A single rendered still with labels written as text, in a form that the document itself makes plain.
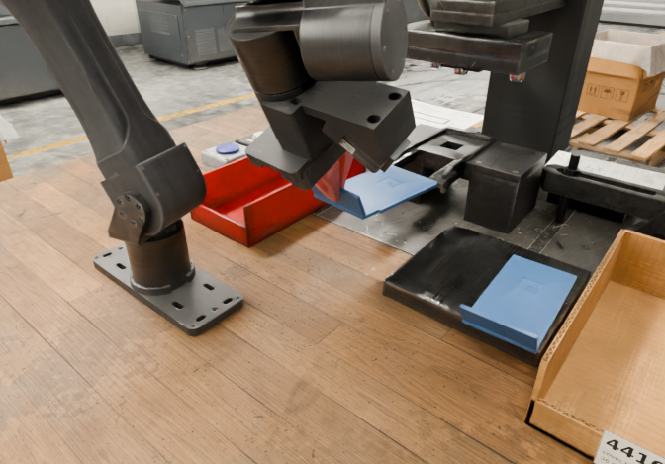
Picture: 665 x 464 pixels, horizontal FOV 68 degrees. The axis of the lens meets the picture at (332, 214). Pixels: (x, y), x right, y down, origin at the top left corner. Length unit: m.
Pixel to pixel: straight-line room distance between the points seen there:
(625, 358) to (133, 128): 0.50
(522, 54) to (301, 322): 0.39
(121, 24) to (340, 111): 7.19
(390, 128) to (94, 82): 0.27
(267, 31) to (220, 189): 0.40
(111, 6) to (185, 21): 1.99
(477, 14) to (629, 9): 9.47
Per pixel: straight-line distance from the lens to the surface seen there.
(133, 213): 0.50
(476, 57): 0.65
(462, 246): 0.62
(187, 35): 5.65
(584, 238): 0.73
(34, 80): 5.07
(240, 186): 0.76
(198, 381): 0.48
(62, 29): 0.51
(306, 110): 0.38
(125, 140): 0.49
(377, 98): 0.36
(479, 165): 0.68
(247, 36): 0.37
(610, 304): 0.61
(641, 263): 0.63
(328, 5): 0.35
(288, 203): 0.66
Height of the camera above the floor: 1.24
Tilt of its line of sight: 29 degrees down
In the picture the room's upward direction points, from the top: straight up
